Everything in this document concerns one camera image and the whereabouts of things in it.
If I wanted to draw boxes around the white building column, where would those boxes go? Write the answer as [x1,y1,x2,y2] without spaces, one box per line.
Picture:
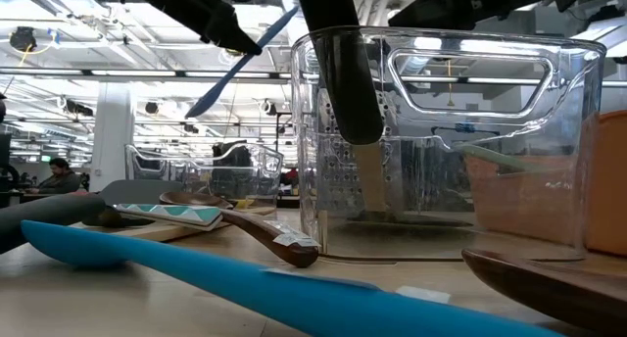
[90,84,134,191]

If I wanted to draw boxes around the orange plastic bin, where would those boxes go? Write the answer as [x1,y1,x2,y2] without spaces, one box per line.
[464,110,627,258]

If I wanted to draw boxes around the person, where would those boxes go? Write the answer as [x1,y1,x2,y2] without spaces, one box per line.
[26,157,83,195]

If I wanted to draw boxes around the wide clear plastic bin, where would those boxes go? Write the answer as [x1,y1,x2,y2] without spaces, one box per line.
[124,141,285,212]

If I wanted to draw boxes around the black ceiling spotlight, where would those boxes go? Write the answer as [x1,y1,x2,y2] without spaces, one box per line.
[9,25,38,53]

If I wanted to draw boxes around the small blue silicone spoon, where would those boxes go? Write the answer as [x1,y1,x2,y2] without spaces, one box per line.
[20,218,564,337]

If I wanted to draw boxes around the steel box grater black top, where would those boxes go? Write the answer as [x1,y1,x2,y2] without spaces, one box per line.
[313,89,459,218]

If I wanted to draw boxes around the grey square turner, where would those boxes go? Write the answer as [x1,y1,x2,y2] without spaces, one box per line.
[0,178,185,255]

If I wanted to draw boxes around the narrow wooden slotted spatula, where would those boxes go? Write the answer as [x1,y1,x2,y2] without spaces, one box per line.
[72,207,276,244]

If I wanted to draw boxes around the black round turner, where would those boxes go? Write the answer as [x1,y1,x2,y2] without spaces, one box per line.
[293,0,474,230]

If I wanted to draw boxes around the tall clear plastic bin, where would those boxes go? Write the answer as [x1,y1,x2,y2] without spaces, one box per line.
[290,25,608,263]

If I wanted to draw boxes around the large blue silicone spoon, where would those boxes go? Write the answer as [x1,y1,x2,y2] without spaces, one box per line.
[184,5,301,120]

